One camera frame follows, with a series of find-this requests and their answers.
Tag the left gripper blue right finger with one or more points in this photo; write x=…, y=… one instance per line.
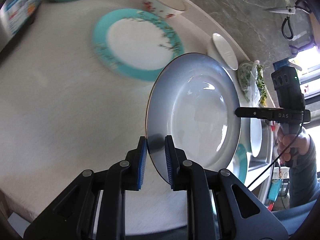
x=174, y=159

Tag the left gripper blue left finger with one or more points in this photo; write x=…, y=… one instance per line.
x=134, y=174

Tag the white deep plate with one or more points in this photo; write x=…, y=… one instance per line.
x=258, y=137

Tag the grey gradient dinner plate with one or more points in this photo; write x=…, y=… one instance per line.
x=193, y=100

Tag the white ceramic bowl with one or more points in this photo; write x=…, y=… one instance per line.
x=219, y=49

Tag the small teal floral plate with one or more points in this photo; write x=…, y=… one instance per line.
x=135, y=43

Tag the white bowl red flowers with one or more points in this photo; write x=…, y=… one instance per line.
x=165, y=9

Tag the right forearm grey sleeve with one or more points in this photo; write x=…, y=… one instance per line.
x=304, y=186

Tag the person's right hand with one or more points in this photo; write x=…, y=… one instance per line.
x=301, y=143

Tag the plastic bag of greens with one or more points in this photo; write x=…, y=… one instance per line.
x=251, y=81

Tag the hanging scissors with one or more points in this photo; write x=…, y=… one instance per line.
x=289, y=10

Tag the stainless steel cooker pot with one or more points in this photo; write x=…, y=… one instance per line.
x=15, y=14

